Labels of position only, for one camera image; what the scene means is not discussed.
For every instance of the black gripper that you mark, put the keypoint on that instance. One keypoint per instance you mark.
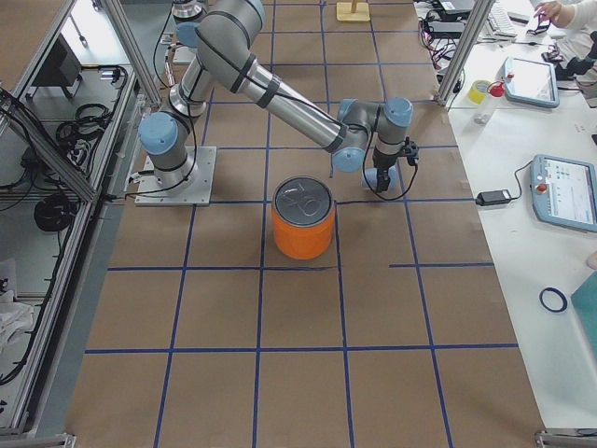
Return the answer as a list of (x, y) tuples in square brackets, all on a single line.
[(383, 166)]

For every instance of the white cup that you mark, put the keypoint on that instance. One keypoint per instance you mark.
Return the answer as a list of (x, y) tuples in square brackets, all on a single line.
[(370, 178)]

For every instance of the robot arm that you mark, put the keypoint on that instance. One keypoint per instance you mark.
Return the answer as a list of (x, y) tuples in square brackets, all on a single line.
[(364, 136)]

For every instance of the person hand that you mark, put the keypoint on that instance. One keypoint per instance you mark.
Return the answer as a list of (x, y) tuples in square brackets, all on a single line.
[(556, 12)]

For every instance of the orange canister with grey lid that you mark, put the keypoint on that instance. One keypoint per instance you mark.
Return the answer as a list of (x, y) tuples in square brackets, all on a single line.
[(302, 217)]

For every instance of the black power brick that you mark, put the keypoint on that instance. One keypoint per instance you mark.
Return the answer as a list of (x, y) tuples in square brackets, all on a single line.
[(493, 197)]

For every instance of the yellow tape roll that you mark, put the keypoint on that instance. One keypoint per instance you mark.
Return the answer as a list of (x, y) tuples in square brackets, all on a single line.
[(478, 91)]

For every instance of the wooden mug stand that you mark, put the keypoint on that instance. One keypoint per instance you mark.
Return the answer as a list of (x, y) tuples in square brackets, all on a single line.
[(352, 11)]

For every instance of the teach pendant far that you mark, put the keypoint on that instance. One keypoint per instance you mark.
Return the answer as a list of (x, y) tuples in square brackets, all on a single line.
[(530, 82)]

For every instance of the teach pendant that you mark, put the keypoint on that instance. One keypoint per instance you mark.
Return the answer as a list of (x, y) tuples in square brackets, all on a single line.
[(530, 82), (563, 192)]

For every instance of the teach pendant near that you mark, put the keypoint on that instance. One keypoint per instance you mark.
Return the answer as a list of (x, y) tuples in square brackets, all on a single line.
[(563, 192)]

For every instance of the teal board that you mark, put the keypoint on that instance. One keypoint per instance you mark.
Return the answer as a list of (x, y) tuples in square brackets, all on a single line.
[(584, 303)]

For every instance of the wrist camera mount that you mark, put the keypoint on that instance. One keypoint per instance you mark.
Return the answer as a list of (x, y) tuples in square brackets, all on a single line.
[(410, 152)]

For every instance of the aluminium frame post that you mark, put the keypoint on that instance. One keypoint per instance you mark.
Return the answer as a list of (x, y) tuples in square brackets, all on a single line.
[(474, 24)]

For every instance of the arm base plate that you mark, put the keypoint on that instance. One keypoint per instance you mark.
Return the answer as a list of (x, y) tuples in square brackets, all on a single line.
[(190, 184)]

